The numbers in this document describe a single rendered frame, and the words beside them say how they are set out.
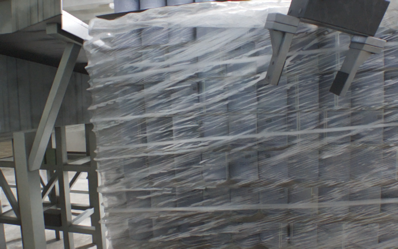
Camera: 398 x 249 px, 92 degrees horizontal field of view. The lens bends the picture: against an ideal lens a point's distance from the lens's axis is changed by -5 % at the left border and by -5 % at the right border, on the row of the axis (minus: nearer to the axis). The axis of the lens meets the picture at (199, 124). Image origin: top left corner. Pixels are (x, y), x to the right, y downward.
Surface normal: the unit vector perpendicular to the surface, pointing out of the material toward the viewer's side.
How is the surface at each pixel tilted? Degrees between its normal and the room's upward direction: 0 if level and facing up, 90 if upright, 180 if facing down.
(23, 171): 90
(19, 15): 90
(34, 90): 90
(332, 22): 113
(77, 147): 90
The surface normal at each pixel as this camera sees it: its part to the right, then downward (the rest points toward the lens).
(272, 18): -0.98, -0.11
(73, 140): -0.14, 0.07
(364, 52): 0.10, 0.46
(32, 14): -0.42, 0.07
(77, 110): 0.99, 0.00
